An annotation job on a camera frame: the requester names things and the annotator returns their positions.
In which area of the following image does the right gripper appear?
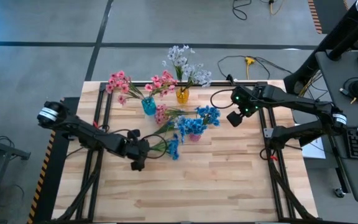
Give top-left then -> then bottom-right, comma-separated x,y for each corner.
227,85 -> 265,128

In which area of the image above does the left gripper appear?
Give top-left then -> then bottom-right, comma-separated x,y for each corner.
118,129 -> 158,172

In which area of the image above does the pink artificial flower bunch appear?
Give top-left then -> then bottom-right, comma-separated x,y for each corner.
105,70 -> 149,106
144,70 -> 179,105
154,104 -> 198,125

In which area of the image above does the teal glass vase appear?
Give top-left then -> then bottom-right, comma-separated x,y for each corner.
140,96 -> 158,116

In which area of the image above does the yellow glass vase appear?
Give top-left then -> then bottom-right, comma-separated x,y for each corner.
175,86 -> 190,105

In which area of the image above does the yellow power plug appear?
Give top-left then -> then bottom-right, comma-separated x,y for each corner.
244,56 -> 256,80

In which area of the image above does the white paper sheet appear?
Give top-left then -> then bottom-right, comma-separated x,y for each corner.
301,138 -> 326,160

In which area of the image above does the grey desk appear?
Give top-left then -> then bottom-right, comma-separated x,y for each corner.
314,49 -> 358,203

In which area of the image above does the black tower fan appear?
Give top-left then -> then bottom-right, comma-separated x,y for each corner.
283,0 -> 358,96

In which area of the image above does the black striped floor mat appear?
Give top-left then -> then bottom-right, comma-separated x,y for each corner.
308,0 -> 351,34

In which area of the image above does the black aluminium table frame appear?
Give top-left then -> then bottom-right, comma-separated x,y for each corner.
53,80 -> 323,224

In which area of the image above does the black base plate hazard stripe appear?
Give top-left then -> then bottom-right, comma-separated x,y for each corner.
26,96 -> 80,224

